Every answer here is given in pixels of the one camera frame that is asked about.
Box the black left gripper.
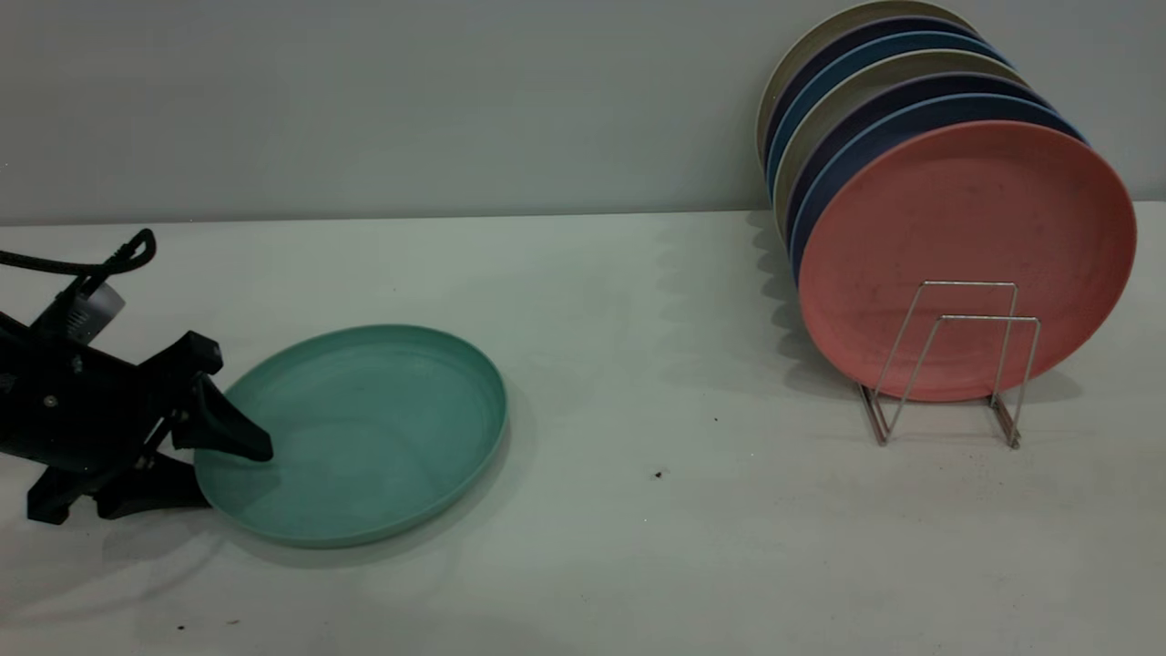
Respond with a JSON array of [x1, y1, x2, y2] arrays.
[[0, 313, 275, 526]]

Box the green round plate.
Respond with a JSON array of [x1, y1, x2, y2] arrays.
[[194, 324, 508, 549]]

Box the beige round plate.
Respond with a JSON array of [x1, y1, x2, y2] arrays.
[[755, 0, 976, 169], [772, 50, 1026, 242]]

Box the pink round plate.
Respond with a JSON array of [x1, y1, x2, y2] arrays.
[[797, 121, 1137, 404]]

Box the teal blue round plate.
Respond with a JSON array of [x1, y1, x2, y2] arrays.
[[765, 32, 1007, 197]]

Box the dark purple round plate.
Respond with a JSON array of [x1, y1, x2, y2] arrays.
[[783, 73, 1053, 247], [762, 16, 980, 174]]

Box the blue plate with light rim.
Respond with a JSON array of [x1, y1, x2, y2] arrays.
[[789, 94, 1085, 283]]

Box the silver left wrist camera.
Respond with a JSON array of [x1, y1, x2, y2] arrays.
[[32, 278, 127, 346]]

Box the metal wire plate rack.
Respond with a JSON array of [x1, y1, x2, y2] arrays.
[[856, 281, 1041, 450]]

